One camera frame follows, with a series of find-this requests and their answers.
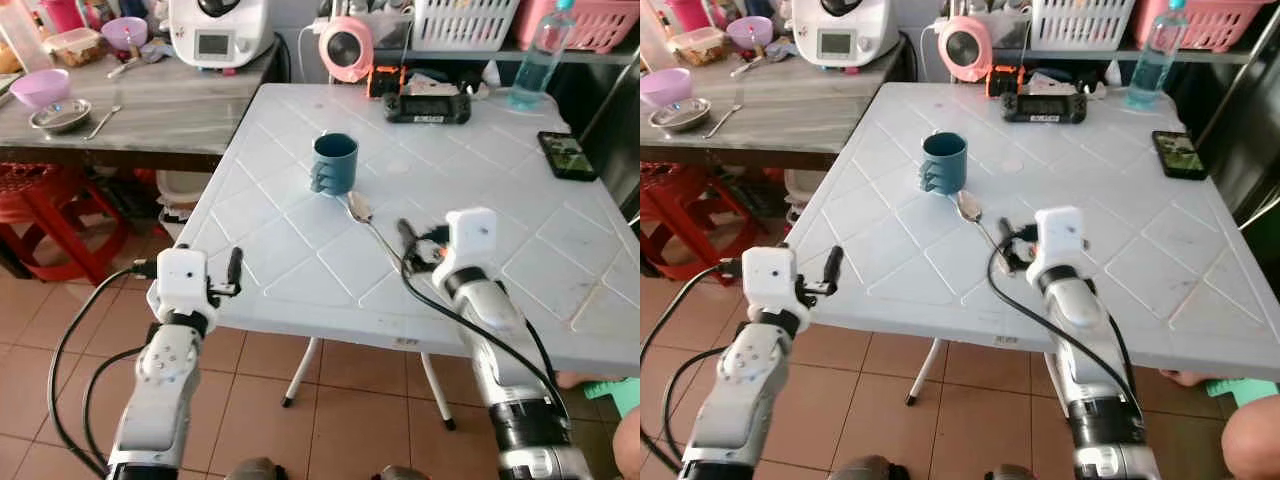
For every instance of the steel table spoon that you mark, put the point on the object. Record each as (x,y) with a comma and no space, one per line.
(359,207)
(967,206)

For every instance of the steel fork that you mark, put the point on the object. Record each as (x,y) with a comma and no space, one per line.
(722,121)
(128,67)
(748,67)
(103,122)

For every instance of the clear lidded food container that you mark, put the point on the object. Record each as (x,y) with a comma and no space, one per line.
(74,47)
(698,46)

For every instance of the pink round appliance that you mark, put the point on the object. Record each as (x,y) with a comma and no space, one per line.
(965,50)
(346,50)

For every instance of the black smartphone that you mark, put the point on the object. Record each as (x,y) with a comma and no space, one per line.
(1179,155)
(567,156)

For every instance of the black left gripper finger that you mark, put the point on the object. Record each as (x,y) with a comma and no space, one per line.
(834,265)
(236,265)

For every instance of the teal blue mug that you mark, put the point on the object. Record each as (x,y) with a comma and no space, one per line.
(944,165)
(334,165)

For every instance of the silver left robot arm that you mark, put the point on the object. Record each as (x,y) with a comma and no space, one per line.
(160,400)
(735,400)

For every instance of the round steel dish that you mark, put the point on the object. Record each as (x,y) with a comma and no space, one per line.
(680,116)
(60,117)

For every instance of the orange and black device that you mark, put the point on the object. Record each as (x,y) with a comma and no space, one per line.
(385,82)
(1004,82)

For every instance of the white plastic folding table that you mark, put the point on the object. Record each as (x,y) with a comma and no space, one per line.
(480,170)
(1100,190)

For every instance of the person bare foot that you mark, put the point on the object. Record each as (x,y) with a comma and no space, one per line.
(1188,378)
(578,381)

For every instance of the white plastic basket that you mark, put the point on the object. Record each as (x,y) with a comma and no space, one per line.
(1083,25)
(465,25)

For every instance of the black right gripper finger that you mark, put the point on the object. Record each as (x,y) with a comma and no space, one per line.
(408,240)
(1005,240)

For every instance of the grey wood pattern counter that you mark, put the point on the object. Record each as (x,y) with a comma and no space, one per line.
(170,110)
(800,110)

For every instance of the large purple plastic bowl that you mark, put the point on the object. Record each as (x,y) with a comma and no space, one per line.
(40,88)
(665,88)

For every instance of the red plastic stool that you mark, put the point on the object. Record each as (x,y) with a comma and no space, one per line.
(690,205)
(60,205)

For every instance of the white plastic bin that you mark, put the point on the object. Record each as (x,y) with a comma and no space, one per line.
(182,195)
(803,190)

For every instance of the white kitchen cooking machine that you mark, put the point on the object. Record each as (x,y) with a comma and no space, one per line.
(220,30)
(843,30)

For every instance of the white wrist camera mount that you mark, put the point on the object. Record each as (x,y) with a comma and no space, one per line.
(1060,235)
(470,235)
(770,275)
(180,275)

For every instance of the pink plastic basket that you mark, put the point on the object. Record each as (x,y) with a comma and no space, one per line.
(590,28)
(1210,28)

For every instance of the magenta plastic cup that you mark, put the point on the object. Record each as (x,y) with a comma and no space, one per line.
(688,13)
(62,14)

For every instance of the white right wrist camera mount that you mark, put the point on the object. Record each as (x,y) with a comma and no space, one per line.
(1060,235)
(470,235)

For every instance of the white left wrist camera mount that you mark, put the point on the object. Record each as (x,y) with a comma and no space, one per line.
(770,275)
(180,275)

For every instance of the white metal table leg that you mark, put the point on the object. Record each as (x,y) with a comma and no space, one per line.
(924,372)
(300,372)
(438,390)

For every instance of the dark metal shelf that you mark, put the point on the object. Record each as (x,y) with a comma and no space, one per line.
(1090,55)
(470,55)

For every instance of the grey robot right leg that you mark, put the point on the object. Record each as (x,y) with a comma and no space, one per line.
(402,473)
(1010,473)

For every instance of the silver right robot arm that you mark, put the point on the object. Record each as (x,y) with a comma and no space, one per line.
(510,370)
(1095,370)

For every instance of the black handheld controller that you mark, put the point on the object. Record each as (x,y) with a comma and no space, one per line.
(1045,108)
(428,108)

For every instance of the person bare knee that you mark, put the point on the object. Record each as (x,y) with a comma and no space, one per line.
(630,445)
(1255,440)

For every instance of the clear blue water bottle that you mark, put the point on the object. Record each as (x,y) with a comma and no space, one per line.
(1155,65)
(538,65)

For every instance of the small purple plastic bowl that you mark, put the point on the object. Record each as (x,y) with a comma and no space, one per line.
(124,33)
(749,33)

